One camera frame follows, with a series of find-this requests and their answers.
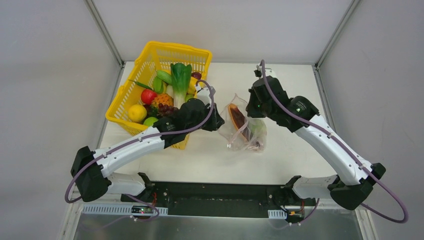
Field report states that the light green cabbage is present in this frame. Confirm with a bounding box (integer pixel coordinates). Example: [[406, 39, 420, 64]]
[[247, 118, 267, 140]]

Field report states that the brown orange sweet potato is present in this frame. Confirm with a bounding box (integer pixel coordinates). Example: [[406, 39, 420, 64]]
[[227, 103, 261, 150]]

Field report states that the clear zip top bag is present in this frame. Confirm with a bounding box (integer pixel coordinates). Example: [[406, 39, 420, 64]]
[[218, 94, 267, 153]]

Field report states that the green leafy bok choy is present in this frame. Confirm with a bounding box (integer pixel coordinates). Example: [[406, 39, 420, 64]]
[[170, 62, 192, 109]]

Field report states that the green apple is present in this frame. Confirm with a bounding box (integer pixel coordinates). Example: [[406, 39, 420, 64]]
[[143, 116, 159, 127], [185, 94, 195, 102]]

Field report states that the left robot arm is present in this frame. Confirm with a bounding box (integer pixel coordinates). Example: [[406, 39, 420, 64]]
[[65, 98, 221, 203]]

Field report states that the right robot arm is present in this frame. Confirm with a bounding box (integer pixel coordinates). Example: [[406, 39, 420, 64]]
[[246, 76, 386, 210]]

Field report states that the yellow bell pepper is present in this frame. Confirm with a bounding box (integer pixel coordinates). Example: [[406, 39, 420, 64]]
[[187, 77, 198, 95]]

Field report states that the dark purple grape bunch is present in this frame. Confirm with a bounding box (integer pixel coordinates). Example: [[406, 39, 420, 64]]
[[157, 103, 179, 117]]

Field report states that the pineapple with green crown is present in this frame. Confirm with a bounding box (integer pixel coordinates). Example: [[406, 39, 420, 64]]
[[147, 93, 174, 118]]

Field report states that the green cucumber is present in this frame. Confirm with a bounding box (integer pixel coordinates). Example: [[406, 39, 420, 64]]
[[156, 70, 172, 85]]

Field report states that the red tomato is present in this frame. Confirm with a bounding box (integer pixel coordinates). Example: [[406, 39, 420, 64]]
[[140, 89, 158, 105]]

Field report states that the yellow lemon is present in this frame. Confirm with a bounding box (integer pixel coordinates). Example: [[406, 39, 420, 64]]
[[128, 104, 147, 123]]

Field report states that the yellow plastic basket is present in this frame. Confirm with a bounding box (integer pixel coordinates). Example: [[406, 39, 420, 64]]
[[105, 41, 213, 136]]

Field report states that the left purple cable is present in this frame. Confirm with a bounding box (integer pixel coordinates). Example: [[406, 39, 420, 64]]
[[64, 79, 216, 205]]

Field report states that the purple cable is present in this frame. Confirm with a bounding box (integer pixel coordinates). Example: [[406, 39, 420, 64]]
[[259, 59, 410, 224], [64, 79, 216, 205]]

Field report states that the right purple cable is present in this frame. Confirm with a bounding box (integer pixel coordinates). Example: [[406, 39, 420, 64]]
[[259, 59, 410, 224]]

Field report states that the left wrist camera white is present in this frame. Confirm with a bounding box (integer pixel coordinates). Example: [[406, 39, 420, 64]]
[[195, 86, 216, 106]]

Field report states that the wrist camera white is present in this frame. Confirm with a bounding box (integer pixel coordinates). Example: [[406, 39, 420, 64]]
[[195, 86, 216, 106], [254, 65, 277, 79]]

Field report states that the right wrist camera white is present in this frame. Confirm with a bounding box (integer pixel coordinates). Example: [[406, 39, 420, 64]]
[[254, 65, 277, 79]]

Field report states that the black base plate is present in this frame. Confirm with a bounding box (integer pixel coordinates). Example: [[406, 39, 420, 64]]
[[137, 181, 316, 219]]

